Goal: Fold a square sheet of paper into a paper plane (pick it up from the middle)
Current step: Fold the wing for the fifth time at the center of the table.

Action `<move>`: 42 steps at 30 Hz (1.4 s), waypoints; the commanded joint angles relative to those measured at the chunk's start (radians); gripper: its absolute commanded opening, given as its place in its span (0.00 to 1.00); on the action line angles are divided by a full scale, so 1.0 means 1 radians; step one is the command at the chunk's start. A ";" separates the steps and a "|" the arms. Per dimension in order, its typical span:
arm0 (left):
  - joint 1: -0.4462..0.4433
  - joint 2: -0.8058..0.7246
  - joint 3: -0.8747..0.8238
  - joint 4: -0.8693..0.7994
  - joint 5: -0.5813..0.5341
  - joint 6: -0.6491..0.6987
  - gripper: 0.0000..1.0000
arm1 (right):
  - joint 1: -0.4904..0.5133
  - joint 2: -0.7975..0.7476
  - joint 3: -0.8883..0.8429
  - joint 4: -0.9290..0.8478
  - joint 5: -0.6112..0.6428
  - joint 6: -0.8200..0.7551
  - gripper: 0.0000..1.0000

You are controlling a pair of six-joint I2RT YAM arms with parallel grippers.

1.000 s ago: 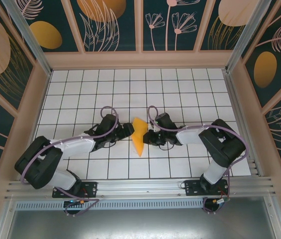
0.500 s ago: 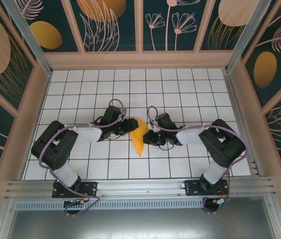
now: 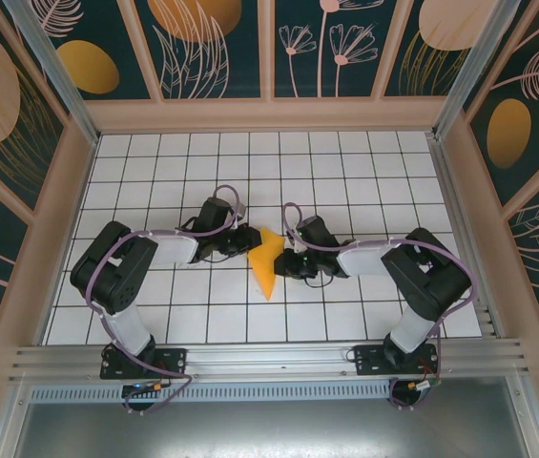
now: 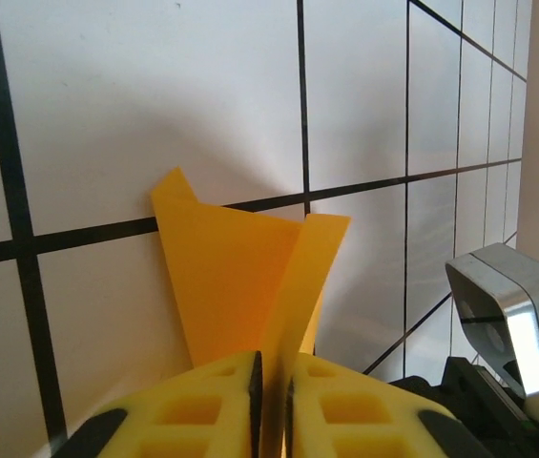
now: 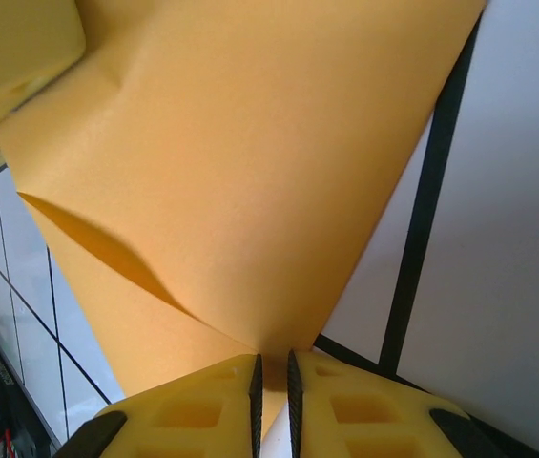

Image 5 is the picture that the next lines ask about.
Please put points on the right gripper cream left finger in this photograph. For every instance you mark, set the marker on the right gripper cream left finger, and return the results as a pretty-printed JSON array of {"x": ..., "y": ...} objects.
[{"x": 192, "y": 415}]

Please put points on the right gripper cream right finger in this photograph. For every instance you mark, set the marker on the right gripper cream right finger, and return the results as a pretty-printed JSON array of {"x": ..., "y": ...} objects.
[{"x": 374, "y": 415}]

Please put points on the orange paper sheet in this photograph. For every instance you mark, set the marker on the orange paper sheet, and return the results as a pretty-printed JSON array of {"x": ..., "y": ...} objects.
[{"x": 250, "y": 167}]

